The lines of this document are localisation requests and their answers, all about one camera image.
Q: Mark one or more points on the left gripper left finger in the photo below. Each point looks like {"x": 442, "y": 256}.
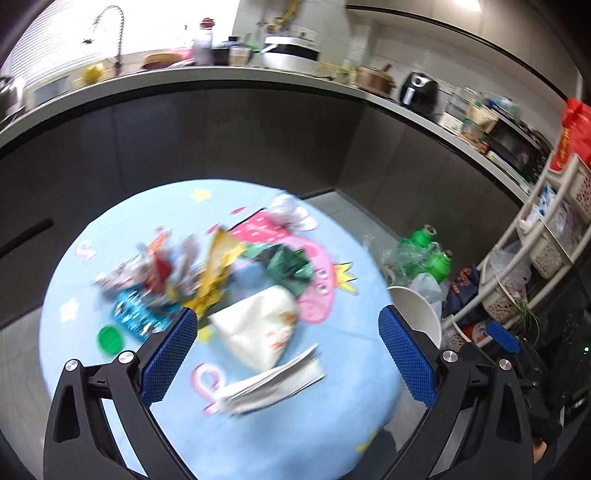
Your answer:
{"x": 79, "y": 443}

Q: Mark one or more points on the black air fryer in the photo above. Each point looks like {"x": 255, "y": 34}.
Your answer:
{"x": 419, "y": 93}

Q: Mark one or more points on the blue blister pack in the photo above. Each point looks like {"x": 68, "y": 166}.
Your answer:
{"x": 142, "y": 314}

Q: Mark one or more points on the grey kitchen countertop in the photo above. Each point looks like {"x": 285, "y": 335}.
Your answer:
{"x": 66, "y": 107}

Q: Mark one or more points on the green bottle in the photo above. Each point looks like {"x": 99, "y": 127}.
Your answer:
{"x": 439, "y": 265}
{"x": 420, "y": 239}

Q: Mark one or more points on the red white small wrapper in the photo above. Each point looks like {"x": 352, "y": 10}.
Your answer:
{"x": 159, "y": 269}

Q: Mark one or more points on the white round trash bin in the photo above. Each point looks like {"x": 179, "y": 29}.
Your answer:
{"x": 417, "y": 312}

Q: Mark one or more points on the dark clay pot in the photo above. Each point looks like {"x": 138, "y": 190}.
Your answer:
{"x": 231, "y": 52}

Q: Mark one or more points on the black microwave oven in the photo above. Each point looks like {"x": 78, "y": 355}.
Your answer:
{"x": 524, "y": 150}

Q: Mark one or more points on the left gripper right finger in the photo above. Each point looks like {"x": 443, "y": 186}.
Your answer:
{"x": 476, "y": 425}

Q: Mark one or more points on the white paper leaflet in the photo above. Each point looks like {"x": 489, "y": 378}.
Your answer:
{"x": 271, "y": 386}

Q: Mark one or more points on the beige plastic storage rack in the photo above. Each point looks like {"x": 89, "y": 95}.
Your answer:
{"x": 540, "y": 246}

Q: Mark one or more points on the white paper bucket cup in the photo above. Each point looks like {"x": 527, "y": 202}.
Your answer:
{"x": 258, "y": 328}

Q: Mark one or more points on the white plastic shopping bag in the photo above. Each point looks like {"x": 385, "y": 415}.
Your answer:
{"x": 428, "y": 287}

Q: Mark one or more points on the steel kitchen faucet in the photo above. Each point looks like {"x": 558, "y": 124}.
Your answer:
{"x": 109, "y": 23}

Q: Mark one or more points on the white rice cooker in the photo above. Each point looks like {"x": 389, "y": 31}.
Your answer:
{"x": 291, "y": 54}

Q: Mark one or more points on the glass jar red lid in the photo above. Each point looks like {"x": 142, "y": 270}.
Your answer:
{"x": 202, "y": 43}

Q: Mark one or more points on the yellow lemon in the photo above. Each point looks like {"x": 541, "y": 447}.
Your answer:
{"x": 93, "y": 73}

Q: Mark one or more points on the green plastic lid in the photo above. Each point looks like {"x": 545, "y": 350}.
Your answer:
{"x": 110, "y": 340}

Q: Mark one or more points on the yellow snack packet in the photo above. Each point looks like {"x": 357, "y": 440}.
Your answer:
{"x": 225, "y": 250}

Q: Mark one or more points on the clear plastic bag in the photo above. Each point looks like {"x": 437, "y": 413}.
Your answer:
{"x": 287, "y": 211}

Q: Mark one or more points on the green wrapper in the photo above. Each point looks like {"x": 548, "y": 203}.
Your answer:
{"x": 288, "y": 267}

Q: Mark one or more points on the brown cooking pot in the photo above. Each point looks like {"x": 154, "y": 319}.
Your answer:
{"x": 377, "y": 81}

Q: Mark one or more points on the red gift bag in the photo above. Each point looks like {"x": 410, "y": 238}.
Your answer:
{"x": 575, "y": 137}

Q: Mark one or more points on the green bottle front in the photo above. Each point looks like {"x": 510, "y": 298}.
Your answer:
{"x": 439, "y": 265}

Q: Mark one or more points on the green bottle rear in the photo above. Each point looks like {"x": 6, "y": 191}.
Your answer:
{"x": 420, "y": 239}

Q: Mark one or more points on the dark blue shopping bag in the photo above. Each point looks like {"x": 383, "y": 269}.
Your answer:
{"x": 463, "y": 289}

